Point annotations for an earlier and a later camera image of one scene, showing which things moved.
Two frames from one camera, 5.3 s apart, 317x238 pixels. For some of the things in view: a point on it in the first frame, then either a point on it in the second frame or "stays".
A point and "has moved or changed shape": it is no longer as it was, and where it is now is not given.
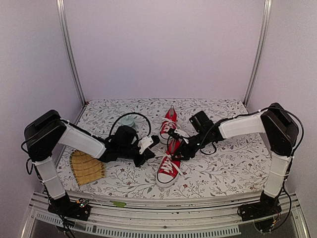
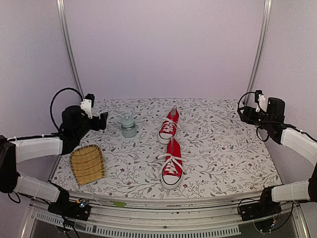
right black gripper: x=184 y=149 → x=248 y=112
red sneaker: x=168 y=170 has moved or changed shape
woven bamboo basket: x=85 y=168 stays
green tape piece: x=118 y=204 stays
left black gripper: x=147 y=154 → x=98 y=126
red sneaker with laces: x=170 y=123 stays
